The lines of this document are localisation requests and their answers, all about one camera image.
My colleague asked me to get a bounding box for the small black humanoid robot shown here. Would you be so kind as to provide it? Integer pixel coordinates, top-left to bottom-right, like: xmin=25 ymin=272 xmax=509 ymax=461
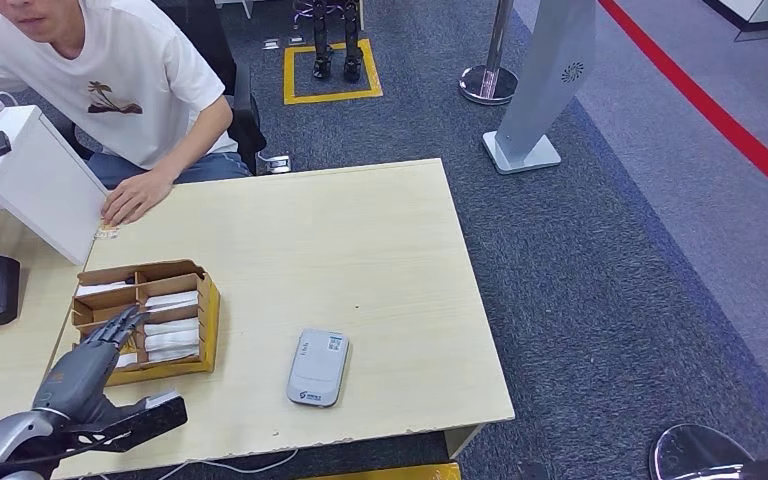
xmin=293 ymin=0 xmax=365 ymax=84

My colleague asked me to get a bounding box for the white floor cable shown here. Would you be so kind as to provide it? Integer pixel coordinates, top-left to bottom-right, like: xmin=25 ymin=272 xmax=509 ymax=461
xmin=158 ymin=447 xmax=300 ymax=480

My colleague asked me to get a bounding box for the person's left hand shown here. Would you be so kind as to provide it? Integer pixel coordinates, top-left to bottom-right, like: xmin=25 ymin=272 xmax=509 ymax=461
xmin=100 ymin=170 xmax=175 ymax=229

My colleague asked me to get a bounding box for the pale table leg panel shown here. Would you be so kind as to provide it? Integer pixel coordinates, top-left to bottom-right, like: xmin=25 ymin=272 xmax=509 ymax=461
xmin=443 ymin=421 xmax=489 ymax=463

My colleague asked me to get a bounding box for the red barrier belt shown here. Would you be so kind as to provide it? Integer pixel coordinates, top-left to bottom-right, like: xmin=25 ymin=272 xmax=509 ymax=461
xmin=594 ymin=0 xmax=768 ymax=215

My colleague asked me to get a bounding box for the chrome stanchion post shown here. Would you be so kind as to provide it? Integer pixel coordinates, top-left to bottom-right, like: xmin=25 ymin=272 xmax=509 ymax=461
xmin=458 ymin=0 xmax=520 ymax=107

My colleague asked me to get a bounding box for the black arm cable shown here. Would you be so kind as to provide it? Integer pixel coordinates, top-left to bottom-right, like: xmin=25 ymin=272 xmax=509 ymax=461
xmin=0 ymin=437 xmax=120 ymax=480

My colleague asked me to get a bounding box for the cardboard card organizer box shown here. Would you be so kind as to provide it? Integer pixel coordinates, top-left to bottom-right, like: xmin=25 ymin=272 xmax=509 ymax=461
xmin=71 ymin=259 xmax=222 ymax=388

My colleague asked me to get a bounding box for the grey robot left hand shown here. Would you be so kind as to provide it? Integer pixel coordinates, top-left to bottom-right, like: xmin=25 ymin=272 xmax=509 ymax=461
xmin=31 ymin=305 xmax=160 ymax=425

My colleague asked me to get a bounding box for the yellow floor tape strip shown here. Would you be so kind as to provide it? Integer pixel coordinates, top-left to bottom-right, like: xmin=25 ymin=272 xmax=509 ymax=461
xmin=301 ymin=463 xmax=463 ymax=480

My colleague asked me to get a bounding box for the black office chair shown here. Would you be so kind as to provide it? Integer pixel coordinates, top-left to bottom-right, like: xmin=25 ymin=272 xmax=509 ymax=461
xmin=65 ymin=0 xmax=268 ymax=176

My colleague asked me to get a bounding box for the chrome stanchion base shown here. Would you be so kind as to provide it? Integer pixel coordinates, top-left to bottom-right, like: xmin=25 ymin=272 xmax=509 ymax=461
xmin=648 ymin=423 xmax=756 ymax=480

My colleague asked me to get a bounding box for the grey card reader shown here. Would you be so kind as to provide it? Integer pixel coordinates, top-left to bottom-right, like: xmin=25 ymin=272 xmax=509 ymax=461
xmin=285 ymin=329 xmax=350 ymax=407

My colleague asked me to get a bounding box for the white box stand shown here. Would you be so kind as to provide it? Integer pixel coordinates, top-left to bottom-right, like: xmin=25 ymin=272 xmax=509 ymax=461
xmin=0 ymin=105 xmax=110 ymax=266

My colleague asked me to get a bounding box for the grey kiosk stand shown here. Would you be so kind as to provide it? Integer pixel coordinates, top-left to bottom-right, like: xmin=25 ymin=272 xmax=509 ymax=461
xmin=481 ymin=0 xmax=597 ymax=176

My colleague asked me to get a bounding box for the person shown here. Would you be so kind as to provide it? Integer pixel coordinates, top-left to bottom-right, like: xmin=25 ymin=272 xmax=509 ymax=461
xmin=0 ymin=0 xmax=253 ymax=230

